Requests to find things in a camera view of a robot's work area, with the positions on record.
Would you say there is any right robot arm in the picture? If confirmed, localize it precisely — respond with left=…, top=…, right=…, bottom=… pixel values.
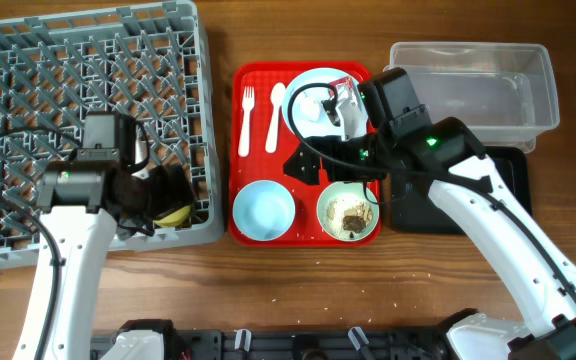
left=299, top=68, right=576, bottom=359

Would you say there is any grey dishwasher rack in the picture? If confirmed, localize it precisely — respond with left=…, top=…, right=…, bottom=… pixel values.
left=0, top=1, right=224, bottom=270

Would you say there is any clear plastic bin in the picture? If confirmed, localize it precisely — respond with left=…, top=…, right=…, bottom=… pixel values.
left=384, top=42, right=560, bottom=153

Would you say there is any right black cable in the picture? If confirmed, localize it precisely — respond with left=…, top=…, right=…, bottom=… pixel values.
left=286, top=82, right=576, bottom=346

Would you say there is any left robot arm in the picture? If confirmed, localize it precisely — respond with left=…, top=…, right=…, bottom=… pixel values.
left=14, top=112, right=195, bottom=359

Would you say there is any large light blue plate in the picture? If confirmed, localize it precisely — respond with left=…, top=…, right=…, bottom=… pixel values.
left=282, top=68, right=368, bottom=139

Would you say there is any light blue saucer bowl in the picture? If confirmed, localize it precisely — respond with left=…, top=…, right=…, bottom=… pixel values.
left=232, top=180, right=296, bottom=242

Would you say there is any red plastic tray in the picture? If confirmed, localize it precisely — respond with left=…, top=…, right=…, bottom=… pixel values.
left=229, top=61, right=382, bottom=248

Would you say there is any left black cable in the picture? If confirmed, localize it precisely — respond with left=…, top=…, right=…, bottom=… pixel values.
left=0, top=127, right=82, bottom=360

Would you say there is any green bowl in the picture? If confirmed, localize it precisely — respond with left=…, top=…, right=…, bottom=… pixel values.
left=316, top=182, right=380, bottom=243

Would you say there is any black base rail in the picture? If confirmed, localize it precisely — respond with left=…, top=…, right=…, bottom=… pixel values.
left=90, top=319, right=449, bottom=360

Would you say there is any white plastic spoon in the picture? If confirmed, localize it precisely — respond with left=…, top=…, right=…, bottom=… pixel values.
left=265, top=82, right=286, bottom=153

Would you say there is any food scraps and rice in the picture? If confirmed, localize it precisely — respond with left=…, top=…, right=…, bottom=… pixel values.
left=325, top=194, right=374, bottom=240

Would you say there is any white plastic fork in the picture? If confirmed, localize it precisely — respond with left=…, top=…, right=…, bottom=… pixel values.
left=238, top=86, right=255, bottom=157

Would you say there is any black cable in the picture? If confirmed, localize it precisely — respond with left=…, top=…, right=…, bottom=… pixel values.
left=0, top=127, right=82, bottom=360
left=286, top=82, right=576, bottom=346

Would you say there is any red sauce packet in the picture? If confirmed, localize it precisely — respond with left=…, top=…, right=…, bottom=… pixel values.
left=330, top=76, right=357, bottom=102

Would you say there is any white napkin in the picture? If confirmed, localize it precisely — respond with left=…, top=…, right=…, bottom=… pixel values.
left=299, top=95, right=325, bottom=123

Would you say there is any yellow plastic cup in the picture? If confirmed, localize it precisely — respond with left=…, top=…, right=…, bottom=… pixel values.
left=153, top=205, right=192, bottom=228

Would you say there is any black waste tray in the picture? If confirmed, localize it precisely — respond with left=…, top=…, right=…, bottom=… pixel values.
left=392, top=146, right=533, bottom=235

